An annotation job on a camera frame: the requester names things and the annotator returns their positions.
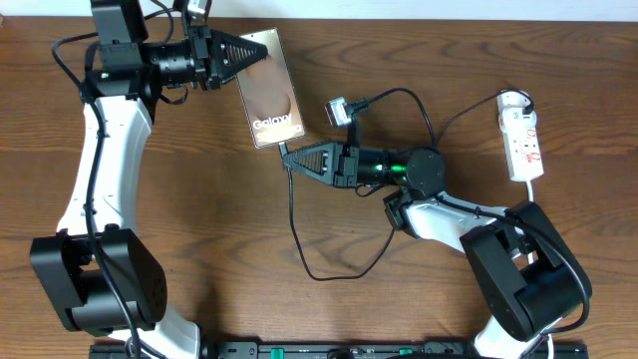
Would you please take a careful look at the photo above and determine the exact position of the black USB charging cable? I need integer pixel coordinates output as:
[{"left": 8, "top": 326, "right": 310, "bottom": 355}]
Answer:
[{"left": 277, "top": 89, "right": 535, "bottom": 282}]

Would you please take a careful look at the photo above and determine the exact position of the Galaxy S25 Ultra smartphone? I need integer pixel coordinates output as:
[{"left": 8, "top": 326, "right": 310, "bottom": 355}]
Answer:
[{"left": 236, "top": 28, "right": 306, "bottom": 149}]

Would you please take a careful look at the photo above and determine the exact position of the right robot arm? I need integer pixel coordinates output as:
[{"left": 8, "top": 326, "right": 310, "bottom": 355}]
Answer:
[{"left": 278, "top": 142, "right": 592, "bottom": 358}]

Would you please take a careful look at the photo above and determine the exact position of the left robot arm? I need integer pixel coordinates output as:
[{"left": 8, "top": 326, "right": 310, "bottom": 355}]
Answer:
[{"left": 30, "top": 0, "right": 267, "bottom": 358}]

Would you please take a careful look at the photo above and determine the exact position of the white power strip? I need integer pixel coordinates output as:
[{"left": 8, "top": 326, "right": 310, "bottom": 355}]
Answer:
[{"left": 497, "top": 90, "right": 544, "bottom": 182}]

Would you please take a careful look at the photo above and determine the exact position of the white power strip cord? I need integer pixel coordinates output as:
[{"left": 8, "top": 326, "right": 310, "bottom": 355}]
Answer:
[{"left": 525, "top": 179, "right": 555, "bottom": 359}]

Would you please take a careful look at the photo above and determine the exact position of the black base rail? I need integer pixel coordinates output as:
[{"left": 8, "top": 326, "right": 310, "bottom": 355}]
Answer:
[{"left": 88, "top": 340, "right": 590, "bottom": 359}]

